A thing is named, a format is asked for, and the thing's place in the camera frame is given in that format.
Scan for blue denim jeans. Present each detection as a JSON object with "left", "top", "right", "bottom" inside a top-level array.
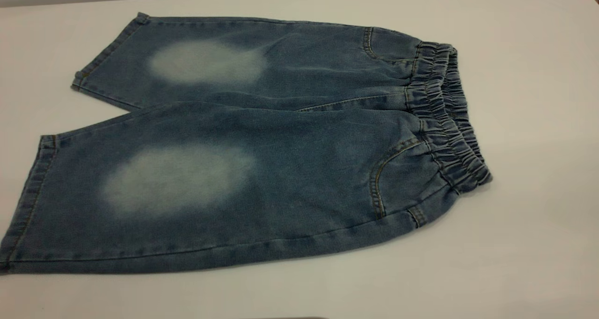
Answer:
[{"left": 0, "top": 12, "right": 493, "bottom": 275}]

